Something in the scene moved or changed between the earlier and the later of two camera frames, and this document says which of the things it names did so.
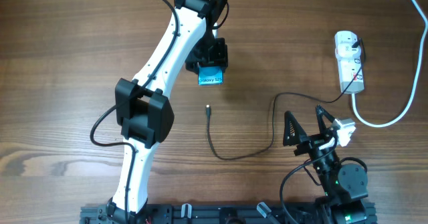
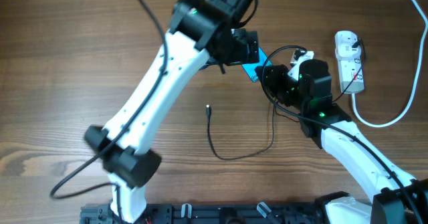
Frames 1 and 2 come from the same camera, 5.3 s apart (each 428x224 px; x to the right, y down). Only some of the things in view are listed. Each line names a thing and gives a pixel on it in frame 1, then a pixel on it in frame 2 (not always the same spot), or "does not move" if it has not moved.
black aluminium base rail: x=228 y=214 does not move
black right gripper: x=313 y=142 → x=279 y=72
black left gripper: x=219 y=58 → x=240 y=55
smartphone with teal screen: x=210 y=75 → x=249 y=68
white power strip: x=348 y=51 does not move
